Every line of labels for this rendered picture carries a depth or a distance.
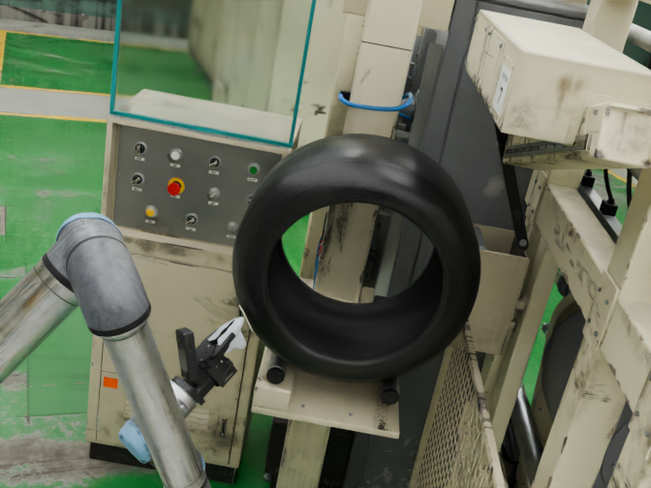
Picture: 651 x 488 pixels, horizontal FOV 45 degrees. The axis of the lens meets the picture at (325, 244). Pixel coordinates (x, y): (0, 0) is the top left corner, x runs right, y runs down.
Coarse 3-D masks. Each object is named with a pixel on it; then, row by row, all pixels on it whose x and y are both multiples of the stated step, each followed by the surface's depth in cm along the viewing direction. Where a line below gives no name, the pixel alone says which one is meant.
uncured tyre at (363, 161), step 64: (256, 192) 188; (320, 192) 171; (384, 192) 170; (448, 192) 176; (256, 256) 178; (448, 256) 175; (256, 320) 184; (320, 320) 212; (384, 320) 212; (448, 320) 181
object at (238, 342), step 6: (240, 318) 184; (234, 324) 182; (240, 324) 182; (228, 330) 181; (234, 330) 181; (222, 336) 181; (240, 336) 183; (222, 342) 179; (234, 342) 182; (240, 342) 183; (240, 348) 183
